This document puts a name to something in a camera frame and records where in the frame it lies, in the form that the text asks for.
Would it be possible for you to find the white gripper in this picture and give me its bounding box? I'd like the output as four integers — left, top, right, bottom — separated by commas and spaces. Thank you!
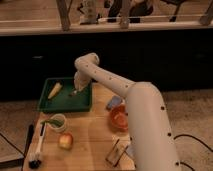
74, 71, 91, 91

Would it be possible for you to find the silver metal fork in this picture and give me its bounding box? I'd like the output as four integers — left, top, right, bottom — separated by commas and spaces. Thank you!
69, 90, 79, 97

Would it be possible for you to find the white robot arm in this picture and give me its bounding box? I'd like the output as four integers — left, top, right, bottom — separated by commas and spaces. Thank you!
74, 53, 181, 171

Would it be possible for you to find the green plastic tray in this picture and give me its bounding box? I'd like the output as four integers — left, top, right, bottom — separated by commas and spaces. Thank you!
38, 77, 92, 113

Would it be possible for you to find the yellow corn cob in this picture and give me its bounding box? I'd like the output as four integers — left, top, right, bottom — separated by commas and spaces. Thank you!
48, 82, 62, 99

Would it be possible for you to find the blue sponge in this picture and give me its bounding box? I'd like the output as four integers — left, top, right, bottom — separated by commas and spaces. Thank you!
106, 96, 122, 110

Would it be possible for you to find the green vegetable in cup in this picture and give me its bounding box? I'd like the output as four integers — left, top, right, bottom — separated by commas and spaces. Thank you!
41, 119, 63, 127

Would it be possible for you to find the orange plastic bowl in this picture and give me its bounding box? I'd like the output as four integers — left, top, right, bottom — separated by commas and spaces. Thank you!
109, 105, 128, 132

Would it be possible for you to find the red yellow apple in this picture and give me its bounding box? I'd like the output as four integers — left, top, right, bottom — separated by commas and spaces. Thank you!
58, 133, 73, 150

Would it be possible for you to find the wooden block box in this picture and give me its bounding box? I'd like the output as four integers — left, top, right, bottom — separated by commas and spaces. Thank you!
105, 140, 127, 167

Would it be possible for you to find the blue grey cloth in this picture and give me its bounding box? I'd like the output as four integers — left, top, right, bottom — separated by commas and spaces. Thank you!
125, 144, 134, 160

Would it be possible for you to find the wooden railing post left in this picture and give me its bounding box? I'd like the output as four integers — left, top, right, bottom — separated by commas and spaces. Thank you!
56, 0, 70, 31

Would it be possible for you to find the wooden railing post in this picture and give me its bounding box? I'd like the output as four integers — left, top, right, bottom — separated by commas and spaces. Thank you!
56, 0, 70, 31
120, 0, 131, 29

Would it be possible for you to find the wooden railing post middle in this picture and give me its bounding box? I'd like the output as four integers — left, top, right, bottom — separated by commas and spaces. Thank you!
120, 0, 131, 29

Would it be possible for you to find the black cable on floor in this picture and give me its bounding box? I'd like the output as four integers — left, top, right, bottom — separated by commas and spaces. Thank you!
173, 133, 213, 171

